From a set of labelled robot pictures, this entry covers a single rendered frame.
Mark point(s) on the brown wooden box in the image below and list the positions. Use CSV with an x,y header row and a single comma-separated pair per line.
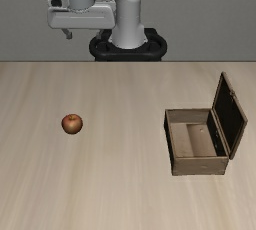
x,y
196,140

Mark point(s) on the brown wooden box lid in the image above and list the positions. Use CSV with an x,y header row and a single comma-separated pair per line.
x,y
230,114

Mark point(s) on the red apple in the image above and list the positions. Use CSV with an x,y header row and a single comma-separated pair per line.
x,y
71,124

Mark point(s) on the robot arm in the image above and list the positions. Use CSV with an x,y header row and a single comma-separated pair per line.
x,y
126,17

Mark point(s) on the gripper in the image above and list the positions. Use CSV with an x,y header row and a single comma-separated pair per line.
x,y
81,15

